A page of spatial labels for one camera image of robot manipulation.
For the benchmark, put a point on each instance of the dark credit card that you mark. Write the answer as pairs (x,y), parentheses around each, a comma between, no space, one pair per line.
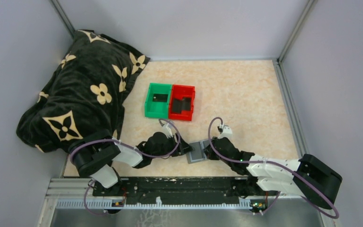
(186,104)
(176,106)

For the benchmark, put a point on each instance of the grey credit card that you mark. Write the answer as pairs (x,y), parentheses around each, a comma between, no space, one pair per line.
(160,98)

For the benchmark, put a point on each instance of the green plastic bin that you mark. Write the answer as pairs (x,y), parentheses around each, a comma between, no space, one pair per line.
(157,109)

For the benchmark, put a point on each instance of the red plastic bin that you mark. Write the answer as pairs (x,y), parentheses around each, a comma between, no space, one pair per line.
(178,92)

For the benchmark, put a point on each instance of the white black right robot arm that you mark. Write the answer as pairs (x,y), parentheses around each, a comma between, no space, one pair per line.
(308,176)

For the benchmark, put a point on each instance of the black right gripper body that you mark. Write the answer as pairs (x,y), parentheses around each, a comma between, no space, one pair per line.
(213,139)

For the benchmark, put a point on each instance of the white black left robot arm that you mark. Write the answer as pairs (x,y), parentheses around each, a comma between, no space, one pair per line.
(94,154)

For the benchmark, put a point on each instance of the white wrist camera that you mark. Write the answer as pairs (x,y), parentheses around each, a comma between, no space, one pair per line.
(225,132)
(166,129)

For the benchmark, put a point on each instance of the black floral plush blanket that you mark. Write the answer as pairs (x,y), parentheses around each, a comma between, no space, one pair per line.
(85,94)

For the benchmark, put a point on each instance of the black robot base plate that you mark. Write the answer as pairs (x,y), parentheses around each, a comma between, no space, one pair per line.
(182,190)

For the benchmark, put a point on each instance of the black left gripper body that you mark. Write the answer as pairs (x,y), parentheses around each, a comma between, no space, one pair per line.
(170,144)

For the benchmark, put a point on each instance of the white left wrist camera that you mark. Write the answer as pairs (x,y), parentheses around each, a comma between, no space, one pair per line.
(166,129)

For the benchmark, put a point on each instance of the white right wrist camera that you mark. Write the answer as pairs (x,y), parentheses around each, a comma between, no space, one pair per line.
(225,132)

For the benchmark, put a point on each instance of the grey leather card holder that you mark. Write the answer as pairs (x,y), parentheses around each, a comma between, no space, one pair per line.
(197,154)

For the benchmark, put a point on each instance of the slotted grey cable duct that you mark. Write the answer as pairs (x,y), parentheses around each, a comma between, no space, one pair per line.
(110,204)

